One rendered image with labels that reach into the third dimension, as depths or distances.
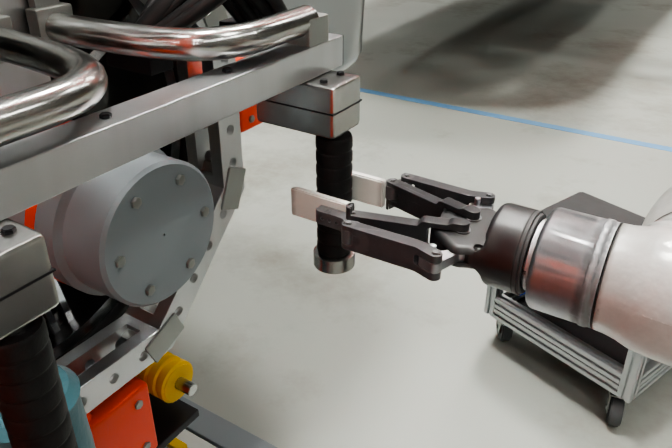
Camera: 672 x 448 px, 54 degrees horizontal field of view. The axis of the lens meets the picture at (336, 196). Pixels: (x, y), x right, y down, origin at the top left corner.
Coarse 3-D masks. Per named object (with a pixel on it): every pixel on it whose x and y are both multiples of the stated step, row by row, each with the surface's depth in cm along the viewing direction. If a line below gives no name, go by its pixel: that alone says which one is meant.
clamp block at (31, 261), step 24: (0, 240) 35; (24, 240) 35; (0, 264) 34; (24, 264) 35; (48, 264) 37; (0, 288) 34; (24, 288) 36; (48, 288) 37; (0, 312) 35; (24, 312) 36; (0, 336) 35
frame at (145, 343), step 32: (192, 64) 79; (224, 64) 78; (224, 128) 80; (192, 160) 85; (224, 160) 82; (224, 192) 83; (224, 224) 85; (192, 288) 83; (128, 320) 81; (160, 320) 80; (96, 352) 78; (128, 352) 76; (160, 352) 80; (96, 384) 73
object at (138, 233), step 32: (160, 160) 53; (64, 192) 51; (96, 192) 51; (128, 192) 50; (160, 192) 53; (192, 192) 57; (32, 224) 53; (64, 224) 52; (96, 224) 50; (128, 224) 51; (160, 224) 54; (192, 224) 58; (64, 256) 52; (96, 256) 50; (128, 256) 52; (160, 256) 55; (192, 256) 59; (96, 288) 53; (128, 288) 53; (160, 288) 56
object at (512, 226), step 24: (456, 216) 60; (480, 216) 59; (504, 216) 55; (528, 216) 54; (432, 240) 58; (456, 240) 56; (480, 240) 56; (504, 240) 54; (528, 240) 53; (456, 264) 56; (480, 264) 55; (504, 264) 54; (504, 288) 55
